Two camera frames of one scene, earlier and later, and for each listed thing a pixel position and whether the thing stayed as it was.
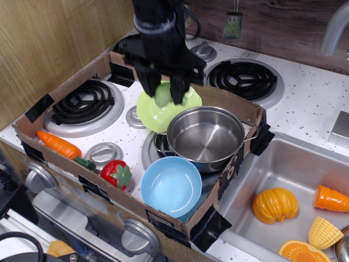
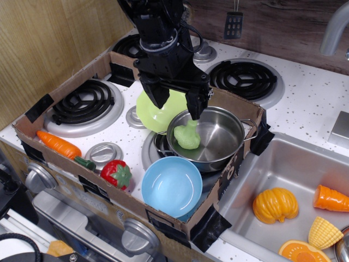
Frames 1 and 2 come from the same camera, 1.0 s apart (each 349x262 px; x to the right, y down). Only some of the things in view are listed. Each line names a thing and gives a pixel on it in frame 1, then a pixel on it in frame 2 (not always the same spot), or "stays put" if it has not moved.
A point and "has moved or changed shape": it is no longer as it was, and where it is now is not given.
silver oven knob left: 38,179 stays put
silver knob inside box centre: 132,119 stays put
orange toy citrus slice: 300,251 stays put
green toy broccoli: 163,97 has moved or changed shape
